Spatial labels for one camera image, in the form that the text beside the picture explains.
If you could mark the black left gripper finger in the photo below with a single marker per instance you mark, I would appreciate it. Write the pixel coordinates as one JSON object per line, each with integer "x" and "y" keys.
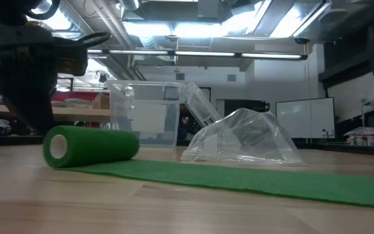
{"x": 37, "y": 110}
{"x": 13, "y": 109}

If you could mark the clear plastic zip bag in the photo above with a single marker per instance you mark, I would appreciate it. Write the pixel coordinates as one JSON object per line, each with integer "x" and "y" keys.
{"x": 255, "y": 136}

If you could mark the wooden background table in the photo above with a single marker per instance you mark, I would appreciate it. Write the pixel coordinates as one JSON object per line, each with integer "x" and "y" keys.
{"x": 76, "y": 114}

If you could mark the red background crate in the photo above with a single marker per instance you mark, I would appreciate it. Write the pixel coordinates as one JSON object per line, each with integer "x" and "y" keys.
{"x": 76, "y": 95}

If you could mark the brown cardboard box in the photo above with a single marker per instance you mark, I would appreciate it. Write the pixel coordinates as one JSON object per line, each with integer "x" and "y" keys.
{"x": 101, "y": 102}

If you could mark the clear plastic storage container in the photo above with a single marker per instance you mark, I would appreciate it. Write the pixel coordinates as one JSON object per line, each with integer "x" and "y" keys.
{"x": 148, "y": 97}

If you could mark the clear plastic container lid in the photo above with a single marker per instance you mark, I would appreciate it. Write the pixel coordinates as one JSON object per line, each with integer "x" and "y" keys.
{"x": 203, "y": 104}

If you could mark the long ceiling light bar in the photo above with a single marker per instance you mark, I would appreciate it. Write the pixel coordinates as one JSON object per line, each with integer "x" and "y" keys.
{"x": 206, "y": 54}

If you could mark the black background cabinet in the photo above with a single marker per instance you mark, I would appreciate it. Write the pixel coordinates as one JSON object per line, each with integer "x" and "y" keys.
{"x": 245, "y": 105}

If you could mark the white whiteboard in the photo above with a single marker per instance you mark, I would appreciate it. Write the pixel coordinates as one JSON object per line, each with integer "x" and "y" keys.
{"x": 304, "y": 117}

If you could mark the pile of packaged goods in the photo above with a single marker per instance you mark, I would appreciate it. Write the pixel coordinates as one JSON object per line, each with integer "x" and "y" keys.
{"x": 365, "y": 139}

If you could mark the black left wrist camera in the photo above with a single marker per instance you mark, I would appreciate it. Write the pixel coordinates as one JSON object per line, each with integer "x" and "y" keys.
{"x": 71, "y": 55}

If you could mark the grey wall vent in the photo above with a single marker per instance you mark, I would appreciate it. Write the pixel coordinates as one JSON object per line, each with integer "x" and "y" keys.
{"x": 180, "y": 76}
{"x": 231, "y": 77}

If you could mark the black dome ceiling camera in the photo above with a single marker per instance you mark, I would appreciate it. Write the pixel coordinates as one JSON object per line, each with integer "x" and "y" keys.
{"x": 301, "y": 40}

